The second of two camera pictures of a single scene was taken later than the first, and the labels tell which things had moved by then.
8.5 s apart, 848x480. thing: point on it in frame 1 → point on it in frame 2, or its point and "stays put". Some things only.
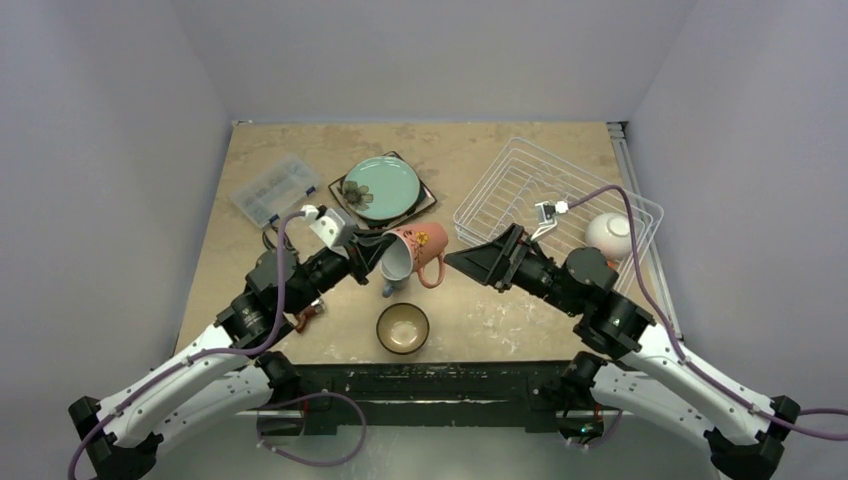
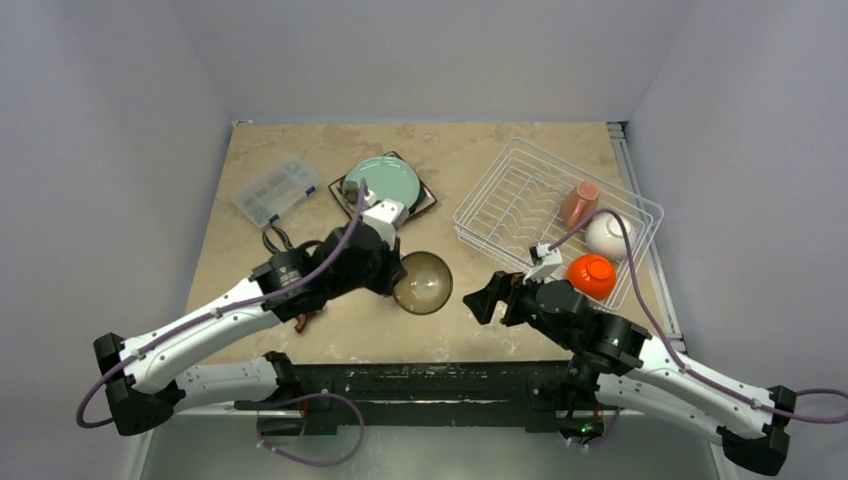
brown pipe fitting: x=317 y=306 stays put
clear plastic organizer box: x=263 y=198 stays put
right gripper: x=510 y=256 → x=510 y=303
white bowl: x=609 y=233 stays put
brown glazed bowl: x=402 y=328 → x=427 y=285
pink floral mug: x=407 y=249 → x=578 y=202
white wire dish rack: x=555 y=198 stays put
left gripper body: x=348 y=260 → x=380 y=268
